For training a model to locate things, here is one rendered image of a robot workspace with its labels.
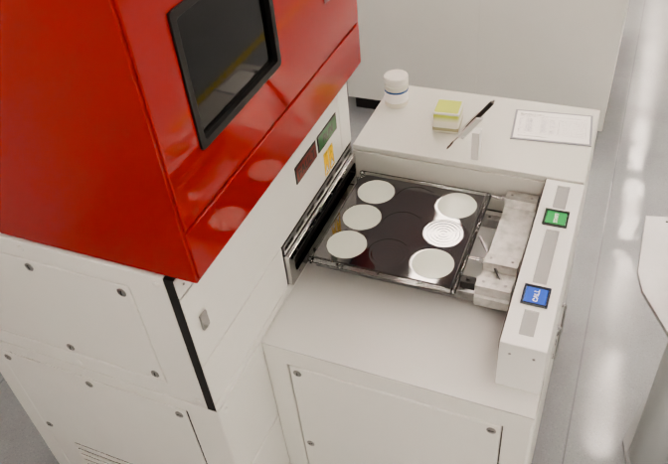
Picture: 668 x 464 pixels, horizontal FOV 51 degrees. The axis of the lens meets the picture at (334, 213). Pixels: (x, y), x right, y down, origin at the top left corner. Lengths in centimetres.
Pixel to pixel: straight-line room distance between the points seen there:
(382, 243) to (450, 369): 36
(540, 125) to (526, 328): 72
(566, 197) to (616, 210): 152
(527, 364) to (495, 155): 64
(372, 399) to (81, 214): 78
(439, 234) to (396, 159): 29
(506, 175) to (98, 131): 111
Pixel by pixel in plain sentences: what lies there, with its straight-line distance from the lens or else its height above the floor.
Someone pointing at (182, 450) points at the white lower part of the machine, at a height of 59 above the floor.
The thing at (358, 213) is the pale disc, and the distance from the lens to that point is 182.
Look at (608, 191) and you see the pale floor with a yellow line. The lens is 341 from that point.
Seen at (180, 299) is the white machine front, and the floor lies 117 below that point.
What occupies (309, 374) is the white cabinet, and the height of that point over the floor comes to 75.
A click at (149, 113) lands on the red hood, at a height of 157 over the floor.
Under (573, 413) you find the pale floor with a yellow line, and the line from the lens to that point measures 255.
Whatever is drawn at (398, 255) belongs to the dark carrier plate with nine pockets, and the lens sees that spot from 170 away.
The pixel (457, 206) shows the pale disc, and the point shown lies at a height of 90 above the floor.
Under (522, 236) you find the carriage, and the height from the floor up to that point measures 88.
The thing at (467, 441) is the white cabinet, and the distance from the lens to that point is 166.
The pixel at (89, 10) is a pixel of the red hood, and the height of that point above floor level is 172.
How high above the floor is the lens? 208
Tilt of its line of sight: 40 degrees down
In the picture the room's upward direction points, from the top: 6 degrees counter-clockwise
